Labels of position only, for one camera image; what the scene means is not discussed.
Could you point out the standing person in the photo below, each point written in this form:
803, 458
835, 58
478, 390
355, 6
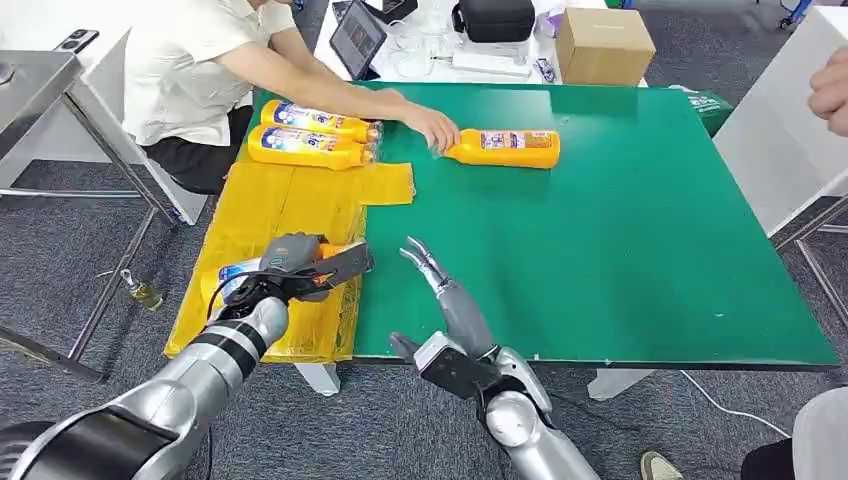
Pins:
821, 434

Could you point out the seated person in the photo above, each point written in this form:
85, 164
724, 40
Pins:
179, 66

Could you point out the black bag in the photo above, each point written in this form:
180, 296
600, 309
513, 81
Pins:
493, 18

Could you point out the person's right hand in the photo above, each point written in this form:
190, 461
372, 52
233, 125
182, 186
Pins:
430, 126

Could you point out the small dark packet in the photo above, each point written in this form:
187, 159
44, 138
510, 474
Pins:
544, 69

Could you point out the white table leg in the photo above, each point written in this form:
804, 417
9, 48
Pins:
319, 379
616, 383

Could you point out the standing person's hand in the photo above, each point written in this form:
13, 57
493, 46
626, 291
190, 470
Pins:
831, 93

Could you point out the yellow plastic sheet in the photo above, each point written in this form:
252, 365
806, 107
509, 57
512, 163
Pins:
265, 205

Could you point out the white power strip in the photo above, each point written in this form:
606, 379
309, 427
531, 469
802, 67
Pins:
490, 63

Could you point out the orange drink bottle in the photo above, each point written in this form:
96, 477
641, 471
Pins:
298, 149
235, 275
510, 151
311, 120

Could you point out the green bag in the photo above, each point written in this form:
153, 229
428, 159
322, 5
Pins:
709, 109

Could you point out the black tablet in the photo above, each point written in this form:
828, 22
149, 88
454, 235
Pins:
358, 36

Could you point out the brown cardboard box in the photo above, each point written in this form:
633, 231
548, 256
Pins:
604, 52

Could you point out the steel bench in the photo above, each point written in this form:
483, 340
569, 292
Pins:
33, 86

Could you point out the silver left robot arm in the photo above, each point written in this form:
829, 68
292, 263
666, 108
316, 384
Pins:
185, 384

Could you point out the green table mat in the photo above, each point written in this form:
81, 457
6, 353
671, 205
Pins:
629, 232

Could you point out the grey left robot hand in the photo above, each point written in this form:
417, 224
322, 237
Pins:
295, 252

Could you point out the black ribbed robot shoulder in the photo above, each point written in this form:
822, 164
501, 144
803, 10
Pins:
16, 450

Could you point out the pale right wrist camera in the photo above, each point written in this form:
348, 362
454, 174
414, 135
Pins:
457, 374

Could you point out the small glass bottle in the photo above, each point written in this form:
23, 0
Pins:
144, 293

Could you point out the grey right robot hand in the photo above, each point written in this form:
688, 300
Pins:
464, 318

